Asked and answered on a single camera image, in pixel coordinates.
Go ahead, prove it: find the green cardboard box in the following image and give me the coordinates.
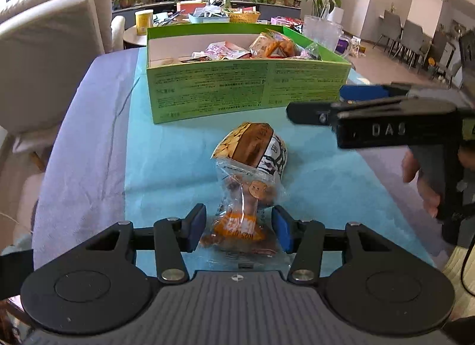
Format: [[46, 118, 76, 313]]
[[145, 22, 352, 125]]

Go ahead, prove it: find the person's right hand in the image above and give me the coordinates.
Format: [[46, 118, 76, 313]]
[[403, 150, 442, 218]]

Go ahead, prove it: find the black cable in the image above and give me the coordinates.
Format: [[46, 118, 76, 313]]
[[459, 236, 475, 296]]

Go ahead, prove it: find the clear cookie packet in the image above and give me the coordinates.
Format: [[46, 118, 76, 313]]
[[198, 160, 292, 268]]

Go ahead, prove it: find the orange box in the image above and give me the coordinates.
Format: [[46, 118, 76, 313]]
[[176, 1, 207, 13]]

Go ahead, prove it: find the blue plastic basket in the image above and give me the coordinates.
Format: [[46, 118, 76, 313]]
[[188, 12, 231, 24]]

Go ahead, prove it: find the yellow canister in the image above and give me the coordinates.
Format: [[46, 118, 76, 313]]
[[134, 10, 154, 36]]

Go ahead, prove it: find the clear glass pitcher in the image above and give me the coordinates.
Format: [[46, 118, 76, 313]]
[[303, 15, 344, 53]]

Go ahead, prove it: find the grey dining chair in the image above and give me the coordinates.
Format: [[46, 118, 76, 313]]
[[394, 20, 424, 70], [373, 10, 403, 58], [419, 30, 448, 75]]

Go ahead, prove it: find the pink spouted pouch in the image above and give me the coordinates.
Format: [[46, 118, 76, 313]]
[[205, 42, 250, 60]]

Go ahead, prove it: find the grey television console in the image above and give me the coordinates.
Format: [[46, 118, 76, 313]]
[[111, 0, 302, 20]]

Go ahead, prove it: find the yellow wicker basket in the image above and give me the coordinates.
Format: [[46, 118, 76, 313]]
[[226, 11, 261, 24]]

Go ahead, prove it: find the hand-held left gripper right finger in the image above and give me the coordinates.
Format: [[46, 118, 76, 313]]
[[272, 205, 390, 282]]

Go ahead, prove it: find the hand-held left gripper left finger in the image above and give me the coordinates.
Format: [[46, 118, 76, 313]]
[[85, 203, 207, 282]]

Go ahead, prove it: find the brown white bread packet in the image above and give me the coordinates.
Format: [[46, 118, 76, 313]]
[[211, 123, 289, 183]]

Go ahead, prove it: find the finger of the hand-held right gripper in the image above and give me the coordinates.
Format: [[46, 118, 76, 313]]
[[339, 84, 460, 103], [286, 96, 409, 125]]

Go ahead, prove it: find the round white coffee table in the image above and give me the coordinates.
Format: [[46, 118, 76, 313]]
[[123, 26, 150, 50]]

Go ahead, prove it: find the lavender cloth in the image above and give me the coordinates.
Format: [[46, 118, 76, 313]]
[[31, 48, 142, 272]]

